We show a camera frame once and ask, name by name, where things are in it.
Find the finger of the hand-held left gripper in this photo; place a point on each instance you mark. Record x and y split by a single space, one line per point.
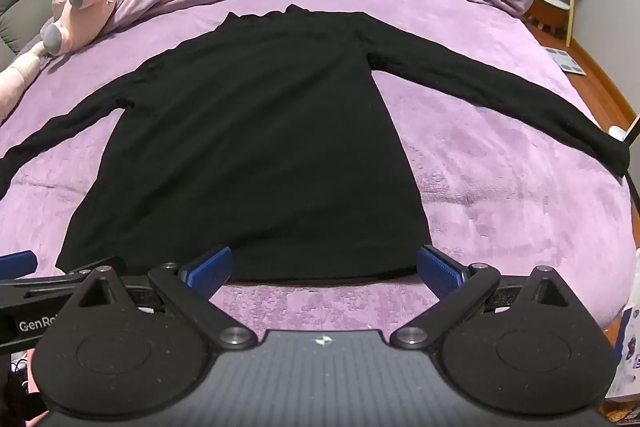
60 279
17 264

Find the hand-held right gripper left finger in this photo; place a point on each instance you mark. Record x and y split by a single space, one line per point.
212 266

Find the bed with purple sheet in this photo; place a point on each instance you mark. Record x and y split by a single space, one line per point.
500 187

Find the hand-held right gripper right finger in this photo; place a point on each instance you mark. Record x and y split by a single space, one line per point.
440 271

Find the white bathroom scale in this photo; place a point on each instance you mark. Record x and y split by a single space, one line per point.
567 61

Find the small white object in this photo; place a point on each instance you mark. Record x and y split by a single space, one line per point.
618 133

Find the pink plush toy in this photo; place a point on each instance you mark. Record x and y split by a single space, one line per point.
85 7

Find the black long-sleeved sweater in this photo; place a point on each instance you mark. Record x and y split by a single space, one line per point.
250 132

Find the round wooden stool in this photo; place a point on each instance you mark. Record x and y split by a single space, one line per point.
547 12

